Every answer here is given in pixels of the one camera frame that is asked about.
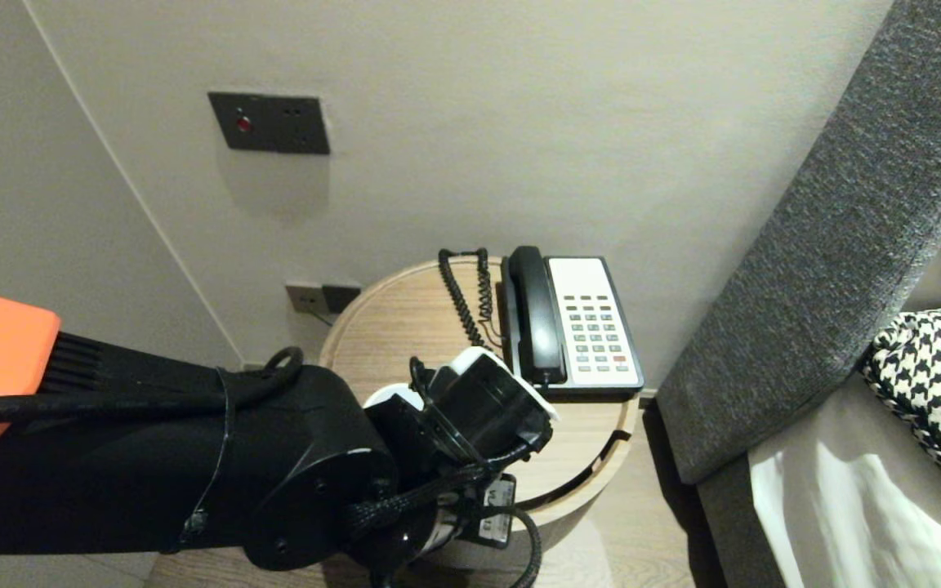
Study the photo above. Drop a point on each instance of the white round puck device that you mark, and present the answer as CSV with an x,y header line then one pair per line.
x,y
393,396

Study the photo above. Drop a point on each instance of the round wooden nightstand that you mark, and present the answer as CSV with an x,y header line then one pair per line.
x,y
413,318

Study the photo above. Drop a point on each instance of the black white houndstooth pillow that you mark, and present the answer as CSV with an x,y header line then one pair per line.
x,y
936,384

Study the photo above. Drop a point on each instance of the black telephone handset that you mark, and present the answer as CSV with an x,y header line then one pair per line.
x,y
536,318

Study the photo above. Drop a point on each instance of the black wall socket plate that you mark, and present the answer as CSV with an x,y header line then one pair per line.
x,y
343,297

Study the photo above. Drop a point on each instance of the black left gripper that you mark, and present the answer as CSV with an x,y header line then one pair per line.
x,y
497,510

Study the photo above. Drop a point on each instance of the grey fabric bed frame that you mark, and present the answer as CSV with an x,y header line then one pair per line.
x,y
724,531

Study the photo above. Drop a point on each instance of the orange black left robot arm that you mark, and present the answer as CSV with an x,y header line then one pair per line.
x,y
152,465

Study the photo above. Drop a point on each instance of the beige bed duvet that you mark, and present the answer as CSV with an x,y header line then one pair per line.
x,y
846,506

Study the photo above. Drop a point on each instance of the beige wall socket plate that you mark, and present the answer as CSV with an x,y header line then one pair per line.
x,y
304,297

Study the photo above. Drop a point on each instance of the grey fabric headboard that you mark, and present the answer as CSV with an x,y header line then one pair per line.
x,y
830,245

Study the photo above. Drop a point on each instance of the dark wall switch panel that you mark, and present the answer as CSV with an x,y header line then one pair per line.
x,y
270,122

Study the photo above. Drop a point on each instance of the black and white desk telephone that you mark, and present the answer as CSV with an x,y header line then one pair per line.
x,y
593,327

